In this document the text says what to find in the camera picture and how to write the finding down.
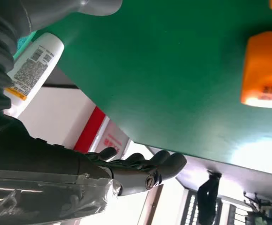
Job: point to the black office chair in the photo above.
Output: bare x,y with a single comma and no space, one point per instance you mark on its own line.
207,198

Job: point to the white red fire extinguisher cabinet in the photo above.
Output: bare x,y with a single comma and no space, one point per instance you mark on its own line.
56,118

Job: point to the white bottle with barcode label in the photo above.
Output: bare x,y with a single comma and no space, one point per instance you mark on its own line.
32,68

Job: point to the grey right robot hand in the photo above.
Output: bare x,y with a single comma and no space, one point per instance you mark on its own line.
32,174

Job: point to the dark slatted window grille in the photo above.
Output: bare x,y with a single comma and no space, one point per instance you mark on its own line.
189,211
239,216

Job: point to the brown wooden post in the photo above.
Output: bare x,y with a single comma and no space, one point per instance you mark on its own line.
151,205

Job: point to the teal packet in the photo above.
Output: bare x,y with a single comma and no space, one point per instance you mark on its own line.
23,43

